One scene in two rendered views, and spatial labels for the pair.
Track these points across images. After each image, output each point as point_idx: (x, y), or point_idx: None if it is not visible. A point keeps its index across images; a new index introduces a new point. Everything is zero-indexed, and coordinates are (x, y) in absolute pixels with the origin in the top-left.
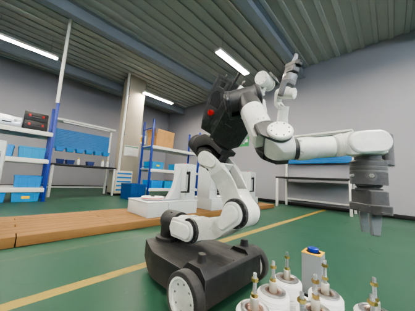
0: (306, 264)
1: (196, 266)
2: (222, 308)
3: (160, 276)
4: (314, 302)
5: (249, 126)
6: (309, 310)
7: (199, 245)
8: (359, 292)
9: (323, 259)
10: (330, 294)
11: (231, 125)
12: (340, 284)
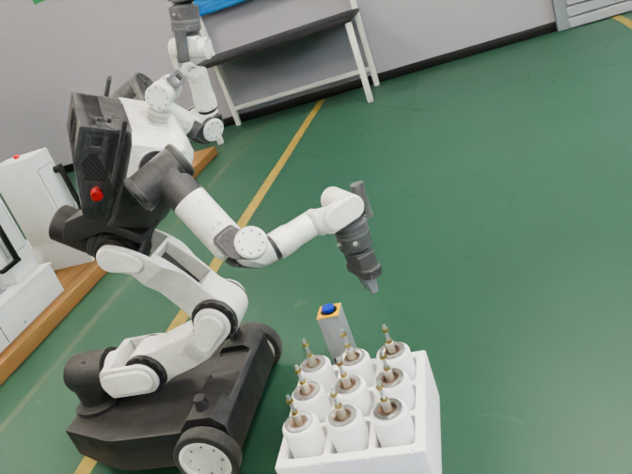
0: (325, 329)
1: (202, 417)
2: (251, 433)
3: (147, 460)
4: (343, 380)
5: (205, 240)
6: (342, 387)
7: None
8: (394, 293)
9: (340, 329)
10: (355, 355)
11: None
12: (372, 295)
